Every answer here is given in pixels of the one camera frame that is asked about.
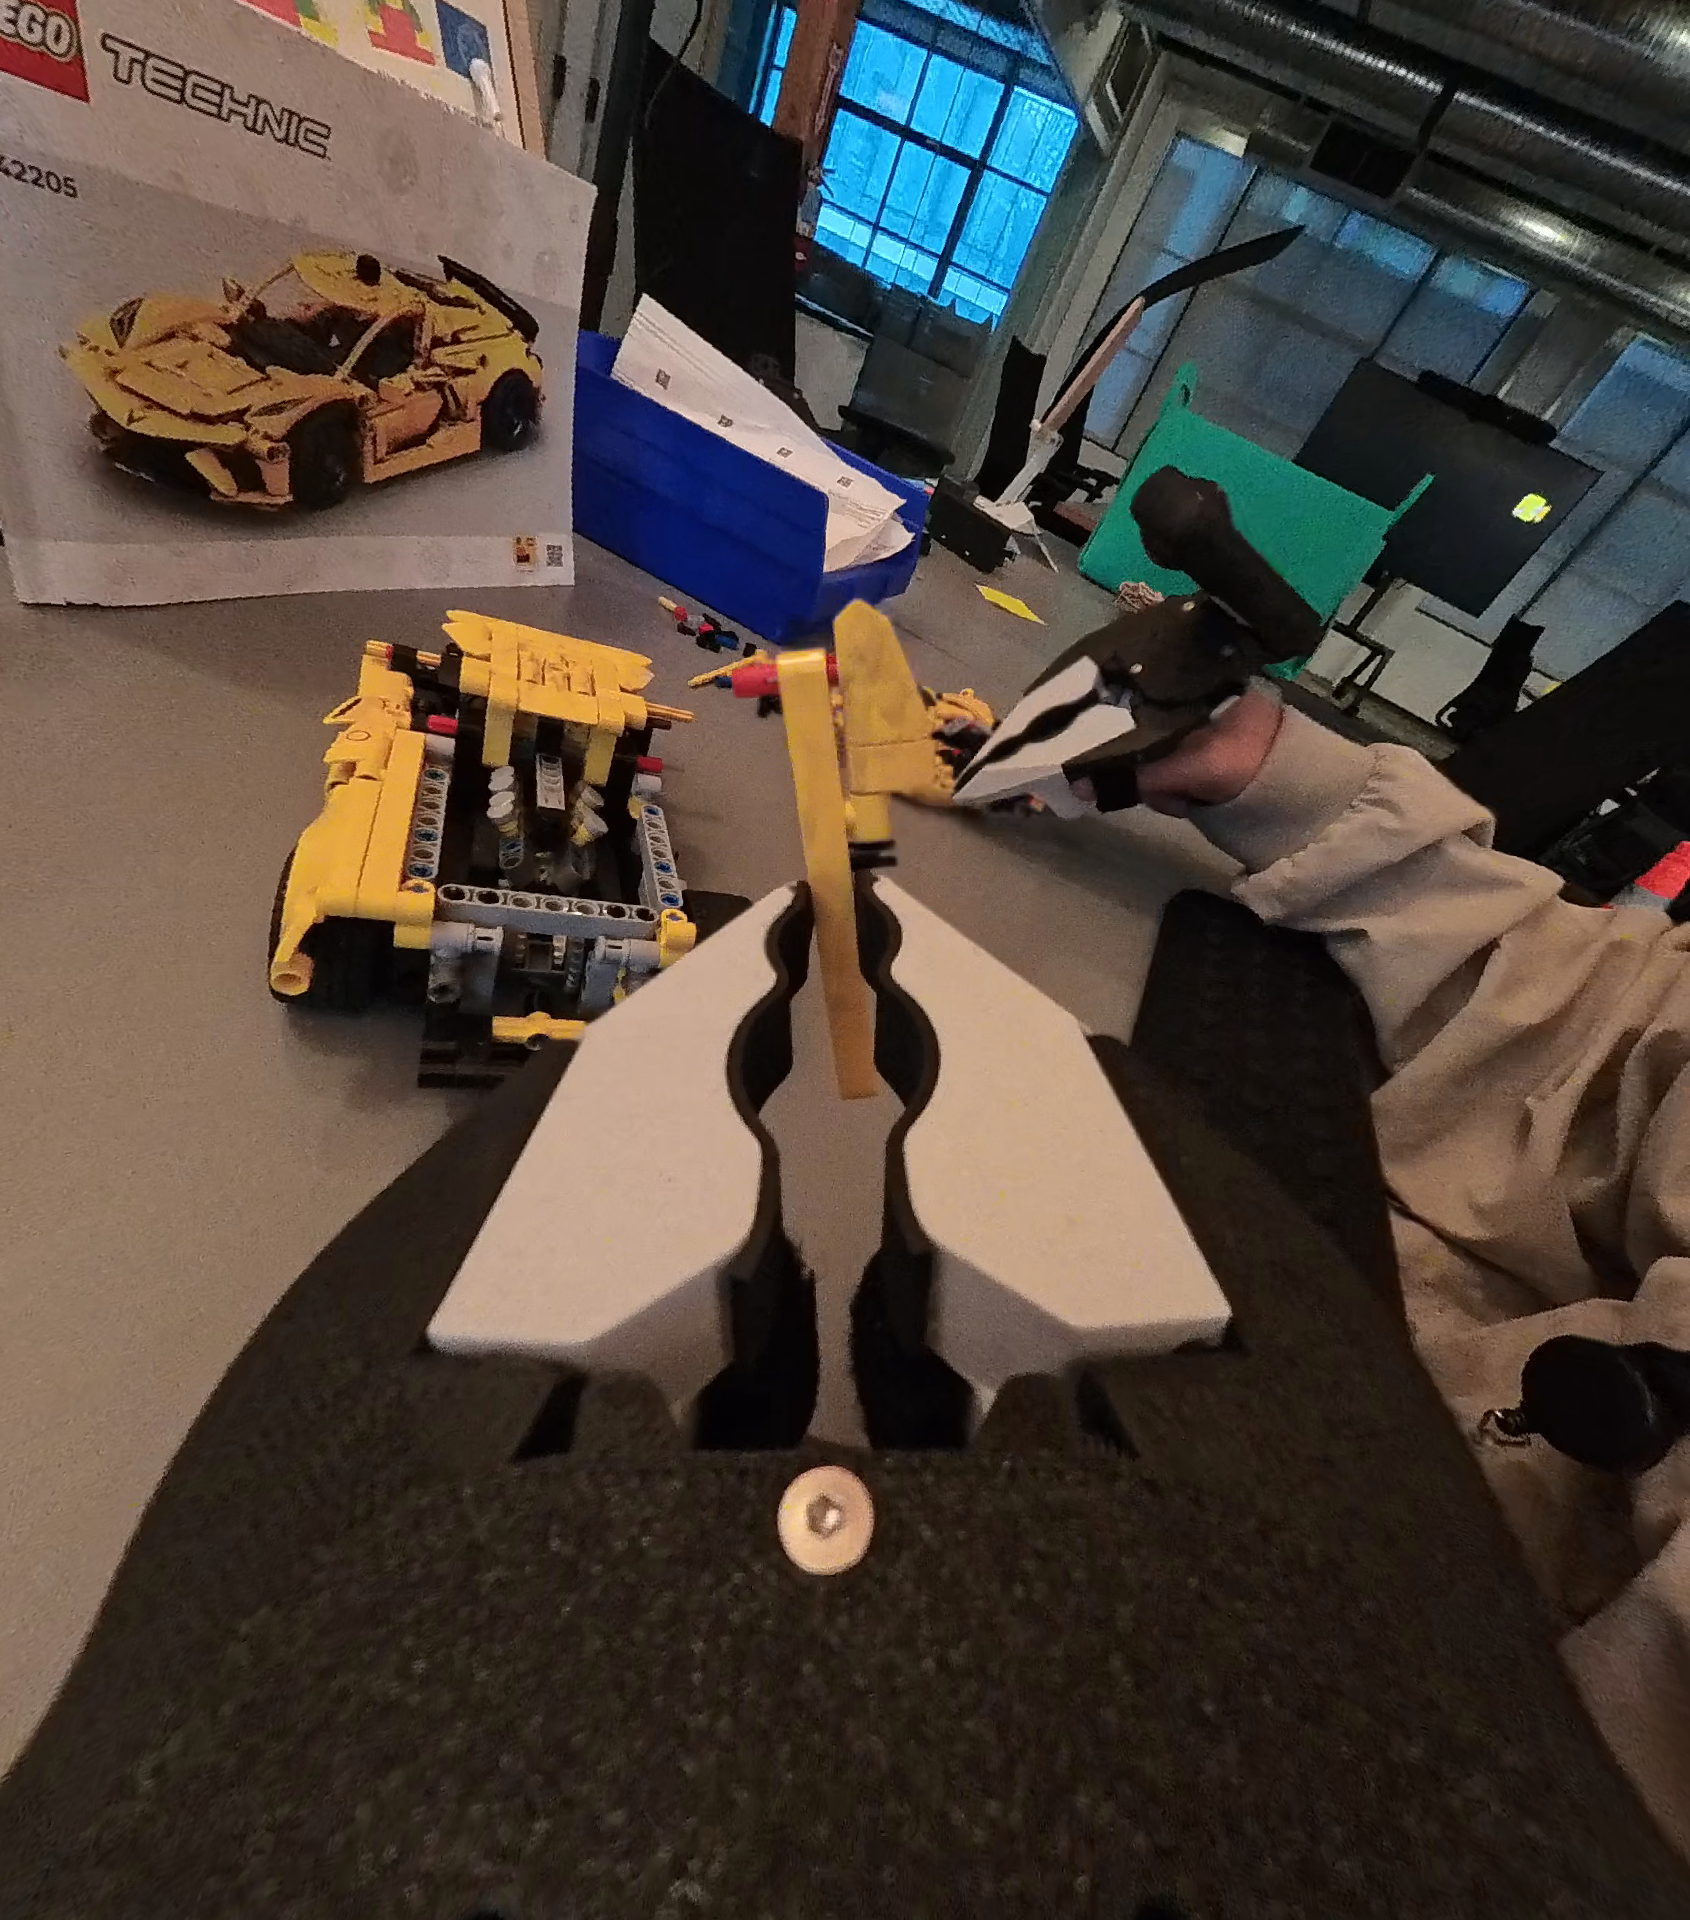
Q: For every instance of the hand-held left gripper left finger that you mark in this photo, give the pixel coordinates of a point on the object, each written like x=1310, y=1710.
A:
x=636, y=1187

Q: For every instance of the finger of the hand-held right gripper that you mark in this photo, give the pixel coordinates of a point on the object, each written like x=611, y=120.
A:
x=1062, y=715
x=1033, y=780

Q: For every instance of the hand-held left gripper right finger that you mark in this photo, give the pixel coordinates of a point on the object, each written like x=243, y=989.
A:
x=1062, y=1187

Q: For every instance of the yellow toy panel piece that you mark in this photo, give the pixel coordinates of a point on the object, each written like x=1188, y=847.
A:
x=891, y=721

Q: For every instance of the long yellow toy beam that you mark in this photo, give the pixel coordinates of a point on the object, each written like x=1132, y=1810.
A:
x=831, y=930

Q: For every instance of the person's right forearm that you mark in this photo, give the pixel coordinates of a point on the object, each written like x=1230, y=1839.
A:
x=1477, y=930

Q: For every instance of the grey desk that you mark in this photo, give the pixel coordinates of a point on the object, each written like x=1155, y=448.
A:
x=127, y=1080

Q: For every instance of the person's right hand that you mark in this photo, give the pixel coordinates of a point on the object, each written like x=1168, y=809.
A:
x=1213, y=766

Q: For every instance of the yellow sticky note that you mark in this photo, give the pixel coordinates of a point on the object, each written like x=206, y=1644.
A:
x=1011, y=601

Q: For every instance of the black monitor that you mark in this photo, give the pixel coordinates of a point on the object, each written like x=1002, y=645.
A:
x=1446, y=481

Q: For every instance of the yellow toy car chassis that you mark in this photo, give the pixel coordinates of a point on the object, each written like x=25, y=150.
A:
x=486, y=840

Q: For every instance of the blue plastic bin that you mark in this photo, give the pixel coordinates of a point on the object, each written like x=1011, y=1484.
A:
x=696, y=496

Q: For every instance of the black office chair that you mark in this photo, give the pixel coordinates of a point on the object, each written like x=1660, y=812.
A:
x=1626, y=721

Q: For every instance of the white papers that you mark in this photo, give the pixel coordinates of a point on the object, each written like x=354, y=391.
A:
x=741, y=407

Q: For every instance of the large paned window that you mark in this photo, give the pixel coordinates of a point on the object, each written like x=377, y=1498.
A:
x=937, y=150

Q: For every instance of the toy car instruction booklet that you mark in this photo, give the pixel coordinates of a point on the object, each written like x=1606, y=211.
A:
x=186, y=496

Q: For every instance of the brick picture poster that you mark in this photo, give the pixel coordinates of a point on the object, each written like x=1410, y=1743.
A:
x=397, y=47

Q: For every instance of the wooden post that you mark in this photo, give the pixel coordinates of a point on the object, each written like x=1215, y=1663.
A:
x=810, y=60

